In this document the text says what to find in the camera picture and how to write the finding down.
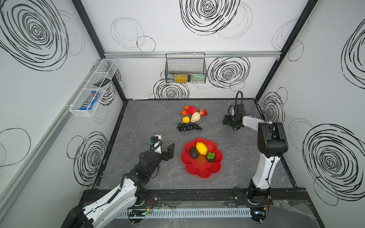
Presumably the dark wrinkled avocado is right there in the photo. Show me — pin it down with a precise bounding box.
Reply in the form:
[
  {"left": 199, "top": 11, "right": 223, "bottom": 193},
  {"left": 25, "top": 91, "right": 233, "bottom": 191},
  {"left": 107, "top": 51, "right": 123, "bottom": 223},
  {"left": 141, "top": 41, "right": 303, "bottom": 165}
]
[{"left": 189, "top": 146, "right": 200, "bottom": 159}]

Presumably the red strawberry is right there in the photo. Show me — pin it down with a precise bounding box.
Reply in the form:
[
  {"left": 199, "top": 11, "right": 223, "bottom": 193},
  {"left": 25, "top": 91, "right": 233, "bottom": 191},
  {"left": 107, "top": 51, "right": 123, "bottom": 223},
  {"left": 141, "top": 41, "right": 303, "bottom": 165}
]
[{"left": 199, "top": 108, "right": 208, "bottom": 116}]

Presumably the large yellow lemon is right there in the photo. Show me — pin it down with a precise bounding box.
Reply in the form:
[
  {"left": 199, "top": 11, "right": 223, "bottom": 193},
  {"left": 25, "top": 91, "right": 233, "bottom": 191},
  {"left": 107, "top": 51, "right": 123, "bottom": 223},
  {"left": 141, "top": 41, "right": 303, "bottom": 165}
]
[{"left": 195, "top": 142, "right": 208, "bottom": 155}]

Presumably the red flower shaped bowl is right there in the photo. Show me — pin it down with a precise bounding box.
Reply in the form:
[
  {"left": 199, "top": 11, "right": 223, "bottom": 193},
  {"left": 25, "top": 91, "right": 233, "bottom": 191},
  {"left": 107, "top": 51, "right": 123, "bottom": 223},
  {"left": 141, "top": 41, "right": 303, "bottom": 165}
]
[{"left": 181, "top": 138, "right": 223, "bottom": 179}]

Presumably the beige potato shaped fruit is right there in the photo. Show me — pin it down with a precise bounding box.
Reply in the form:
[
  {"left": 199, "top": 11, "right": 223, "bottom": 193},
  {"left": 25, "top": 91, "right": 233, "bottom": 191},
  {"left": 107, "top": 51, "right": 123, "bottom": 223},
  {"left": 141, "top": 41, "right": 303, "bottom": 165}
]
[{"left": 190, "top": 112, "right": 201, "bottom": 123}]

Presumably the dark purple plum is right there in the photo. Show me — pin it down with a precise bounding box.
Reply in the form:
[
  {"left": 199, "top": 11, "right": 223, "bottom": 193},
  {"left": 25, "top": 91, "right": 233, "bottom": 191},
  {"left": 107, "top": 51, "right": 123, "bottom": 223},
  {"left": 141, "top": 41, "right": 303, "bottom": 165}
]
[{"left": 206, "top": 153, "right": 216, "bottom": 163}]

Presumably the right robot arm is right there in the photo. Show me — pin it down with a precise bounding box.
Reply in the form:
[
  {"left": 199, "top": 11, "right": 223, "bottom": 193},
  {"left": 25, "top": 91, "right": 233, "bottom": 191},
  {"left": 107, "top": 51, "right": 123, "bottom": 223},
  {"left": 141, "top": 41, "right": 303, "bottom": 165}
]
[{"left": 222, "top": 104, "right": 289, "bottom": 205}]

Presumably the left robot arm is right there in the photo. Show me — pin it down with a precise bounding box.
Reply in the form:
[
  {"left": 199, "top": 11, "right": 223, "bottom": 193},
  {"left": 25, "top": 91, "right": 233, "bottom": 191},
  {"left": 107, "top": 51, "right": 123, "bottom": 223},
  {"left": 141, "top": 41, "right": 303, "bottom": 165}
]
[{"left": 61, "top": 139, "right": 175, "bottom": 228}]

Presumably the red pink apple fruit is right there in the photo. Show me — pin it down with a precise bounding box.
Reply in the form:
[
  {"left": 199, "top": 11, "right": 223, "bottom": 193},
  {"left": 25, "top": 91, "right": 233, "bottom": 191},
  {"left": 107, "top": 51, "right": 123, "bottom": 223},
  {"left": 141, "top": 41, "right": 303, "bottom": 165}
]
[{"left": 187, "top": 106, "right": 197, "bottom": 115}]

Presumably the black grape bunch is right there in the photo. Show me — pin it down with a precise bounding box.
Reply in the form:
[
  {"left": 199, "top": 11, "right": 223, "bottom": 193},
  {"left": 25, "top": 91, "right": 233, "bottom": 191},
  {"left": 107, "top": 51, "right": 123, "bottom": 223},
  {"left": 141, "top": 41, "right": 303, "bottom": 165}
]
[{"left": 176, "top": 123, "right": 202, "bottom": 132}]

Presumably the small yellow lemon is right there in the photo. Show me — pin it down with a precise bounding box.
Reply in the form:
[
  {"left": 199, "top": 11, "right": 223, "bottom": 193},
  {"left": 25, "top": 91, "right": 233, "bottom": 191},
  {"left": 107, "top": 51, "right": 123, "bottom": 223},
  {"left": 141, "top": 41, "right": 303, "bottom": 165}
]
[{"left": 182, "top": 116, "right": 190, "bottom": 124}]

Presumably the green box in basket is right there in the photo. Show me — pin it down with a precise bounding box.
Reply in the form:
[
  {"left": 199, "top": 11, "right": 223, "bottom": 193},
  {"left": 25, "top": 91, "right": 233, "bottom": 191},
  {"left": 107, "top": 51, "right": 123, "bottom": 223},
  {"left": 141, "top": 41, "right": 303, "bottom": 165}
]
[{"left": 191, "top": 73, "right": 206, "bottom": 83}]

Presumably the yellow box in basket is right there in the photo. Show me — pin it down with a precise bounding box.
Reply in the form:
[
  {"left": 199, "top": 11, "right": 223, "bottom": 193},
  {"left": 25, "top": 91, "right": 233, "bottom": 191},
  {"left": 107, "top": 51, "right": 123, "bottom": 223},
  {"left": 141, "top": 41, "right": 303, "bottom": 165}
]
[{"left": 174, "top": 74, "right": 190, "bottom": 83}]

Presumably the blue candy packet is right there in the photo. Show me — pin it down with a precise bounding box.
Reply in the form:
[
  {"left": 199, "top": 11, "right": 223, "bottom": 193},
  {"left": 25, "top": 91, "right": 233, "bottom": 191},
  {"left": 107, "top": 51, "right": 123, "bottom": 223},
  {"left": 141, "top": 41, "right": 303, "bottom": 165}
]
[{"left": 79, "top": 91, "right": 100, "bottom": 110}]

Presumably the black remote control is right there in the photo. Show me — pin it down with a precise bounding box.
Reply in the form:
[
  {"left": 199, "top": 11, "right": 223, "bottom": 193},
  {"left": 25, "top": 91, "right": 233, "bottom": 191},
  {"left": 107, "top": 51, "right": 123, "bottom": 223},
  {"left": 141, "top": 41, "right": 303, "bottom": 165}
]
[{"left": 93, "top": 78, "right": 111, "bottom": 88}]

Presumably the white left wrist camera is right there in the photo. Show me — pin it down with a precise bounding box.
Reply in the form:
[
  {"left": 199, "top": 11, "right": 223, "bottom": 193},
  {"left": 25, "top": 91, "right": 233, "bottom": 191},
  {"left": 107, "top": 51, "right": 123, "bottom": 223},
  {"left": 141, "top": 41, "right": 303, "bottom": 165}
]
[{"left": 150, "top": 135, "right": 163, "bottom": 154}]

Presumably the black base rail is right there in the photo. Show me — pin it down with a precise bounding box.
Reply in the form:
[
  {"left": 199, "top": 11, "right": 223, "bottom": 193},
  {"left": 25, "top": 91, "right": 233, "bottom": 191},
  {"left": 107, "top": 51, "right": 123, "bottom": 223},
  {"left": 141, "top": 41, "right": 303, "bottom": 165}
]
[{"left": 134, "top": 187, "right": 310, "bottom": 207}]

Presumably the black wire basket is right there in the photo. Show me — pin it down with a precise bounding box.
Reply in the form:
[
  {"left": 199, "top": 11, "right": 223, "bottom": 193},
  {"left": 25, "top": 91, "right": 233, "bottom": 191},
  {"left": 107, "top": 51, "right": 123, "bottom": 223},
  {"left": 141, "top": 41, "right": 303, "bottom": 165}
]
[{"left": 164, "top": 57, "right": 207, "bottom": 84}]

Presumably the white wire shelf basket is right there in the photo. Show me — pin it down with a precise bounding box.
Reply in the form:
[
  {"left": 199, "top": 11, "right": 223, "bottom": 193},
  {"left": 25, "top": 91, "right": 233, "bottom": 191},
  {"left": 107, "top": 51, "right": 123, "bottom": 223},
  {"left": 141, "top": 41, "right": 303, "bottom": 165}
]
[{"left": 70, "top": 59, "right": 118, "bottom": 117}]

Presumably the white slotted cable duct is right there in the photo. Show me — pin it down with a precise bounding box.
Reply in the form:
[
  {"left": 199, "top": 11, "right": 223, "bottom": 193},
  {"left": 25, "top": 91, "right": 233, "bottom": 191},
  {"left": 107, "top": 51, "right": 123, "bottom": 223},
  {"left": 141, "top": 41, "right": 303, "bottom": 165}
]
[{"left": 116, "top": 208, "right": 252, "bottom": 219}]

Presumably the aluminium wall rail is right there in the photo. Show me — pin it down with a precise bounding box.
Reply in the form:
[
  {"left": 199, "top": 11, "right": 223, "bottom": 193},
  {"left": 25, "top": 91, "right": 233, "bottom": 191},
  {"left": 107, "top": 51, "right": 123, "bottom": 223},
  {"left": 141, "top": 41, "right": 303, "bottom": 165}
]
[{"left": 104, "top": 51, "right": 281, "bottom": 59}]

